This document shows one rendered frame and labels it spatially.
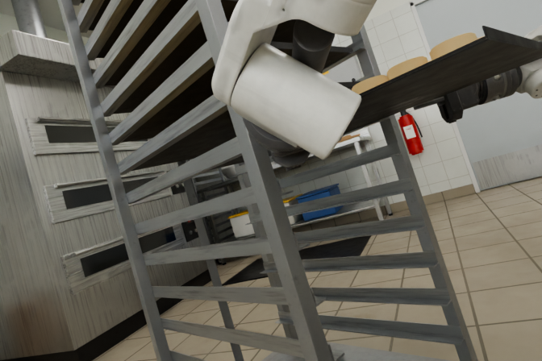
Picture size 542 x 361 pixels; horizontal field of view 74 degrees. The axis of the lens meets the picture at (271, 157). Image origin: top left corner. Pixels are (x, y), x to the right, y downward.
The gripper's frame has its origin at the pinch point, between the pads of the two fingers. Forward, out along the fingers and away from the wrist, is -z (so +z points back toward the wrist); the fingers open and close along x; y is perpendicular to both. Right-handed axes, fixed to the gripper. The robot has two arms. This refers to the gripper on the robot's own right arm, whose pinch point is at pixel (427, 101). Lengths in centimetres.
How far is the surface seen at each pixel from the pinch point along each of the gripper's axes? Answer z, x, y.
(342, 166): -19.1, -8.7, -19.4
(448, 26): 171, 91, -286
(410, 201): -7.8, -21.5, -8.4
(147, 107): -61, 18, -2
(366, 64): -7.5, 13.9, -8.3
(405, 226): -10.4, -27.3, -10.5
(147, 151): -65, 9, -7
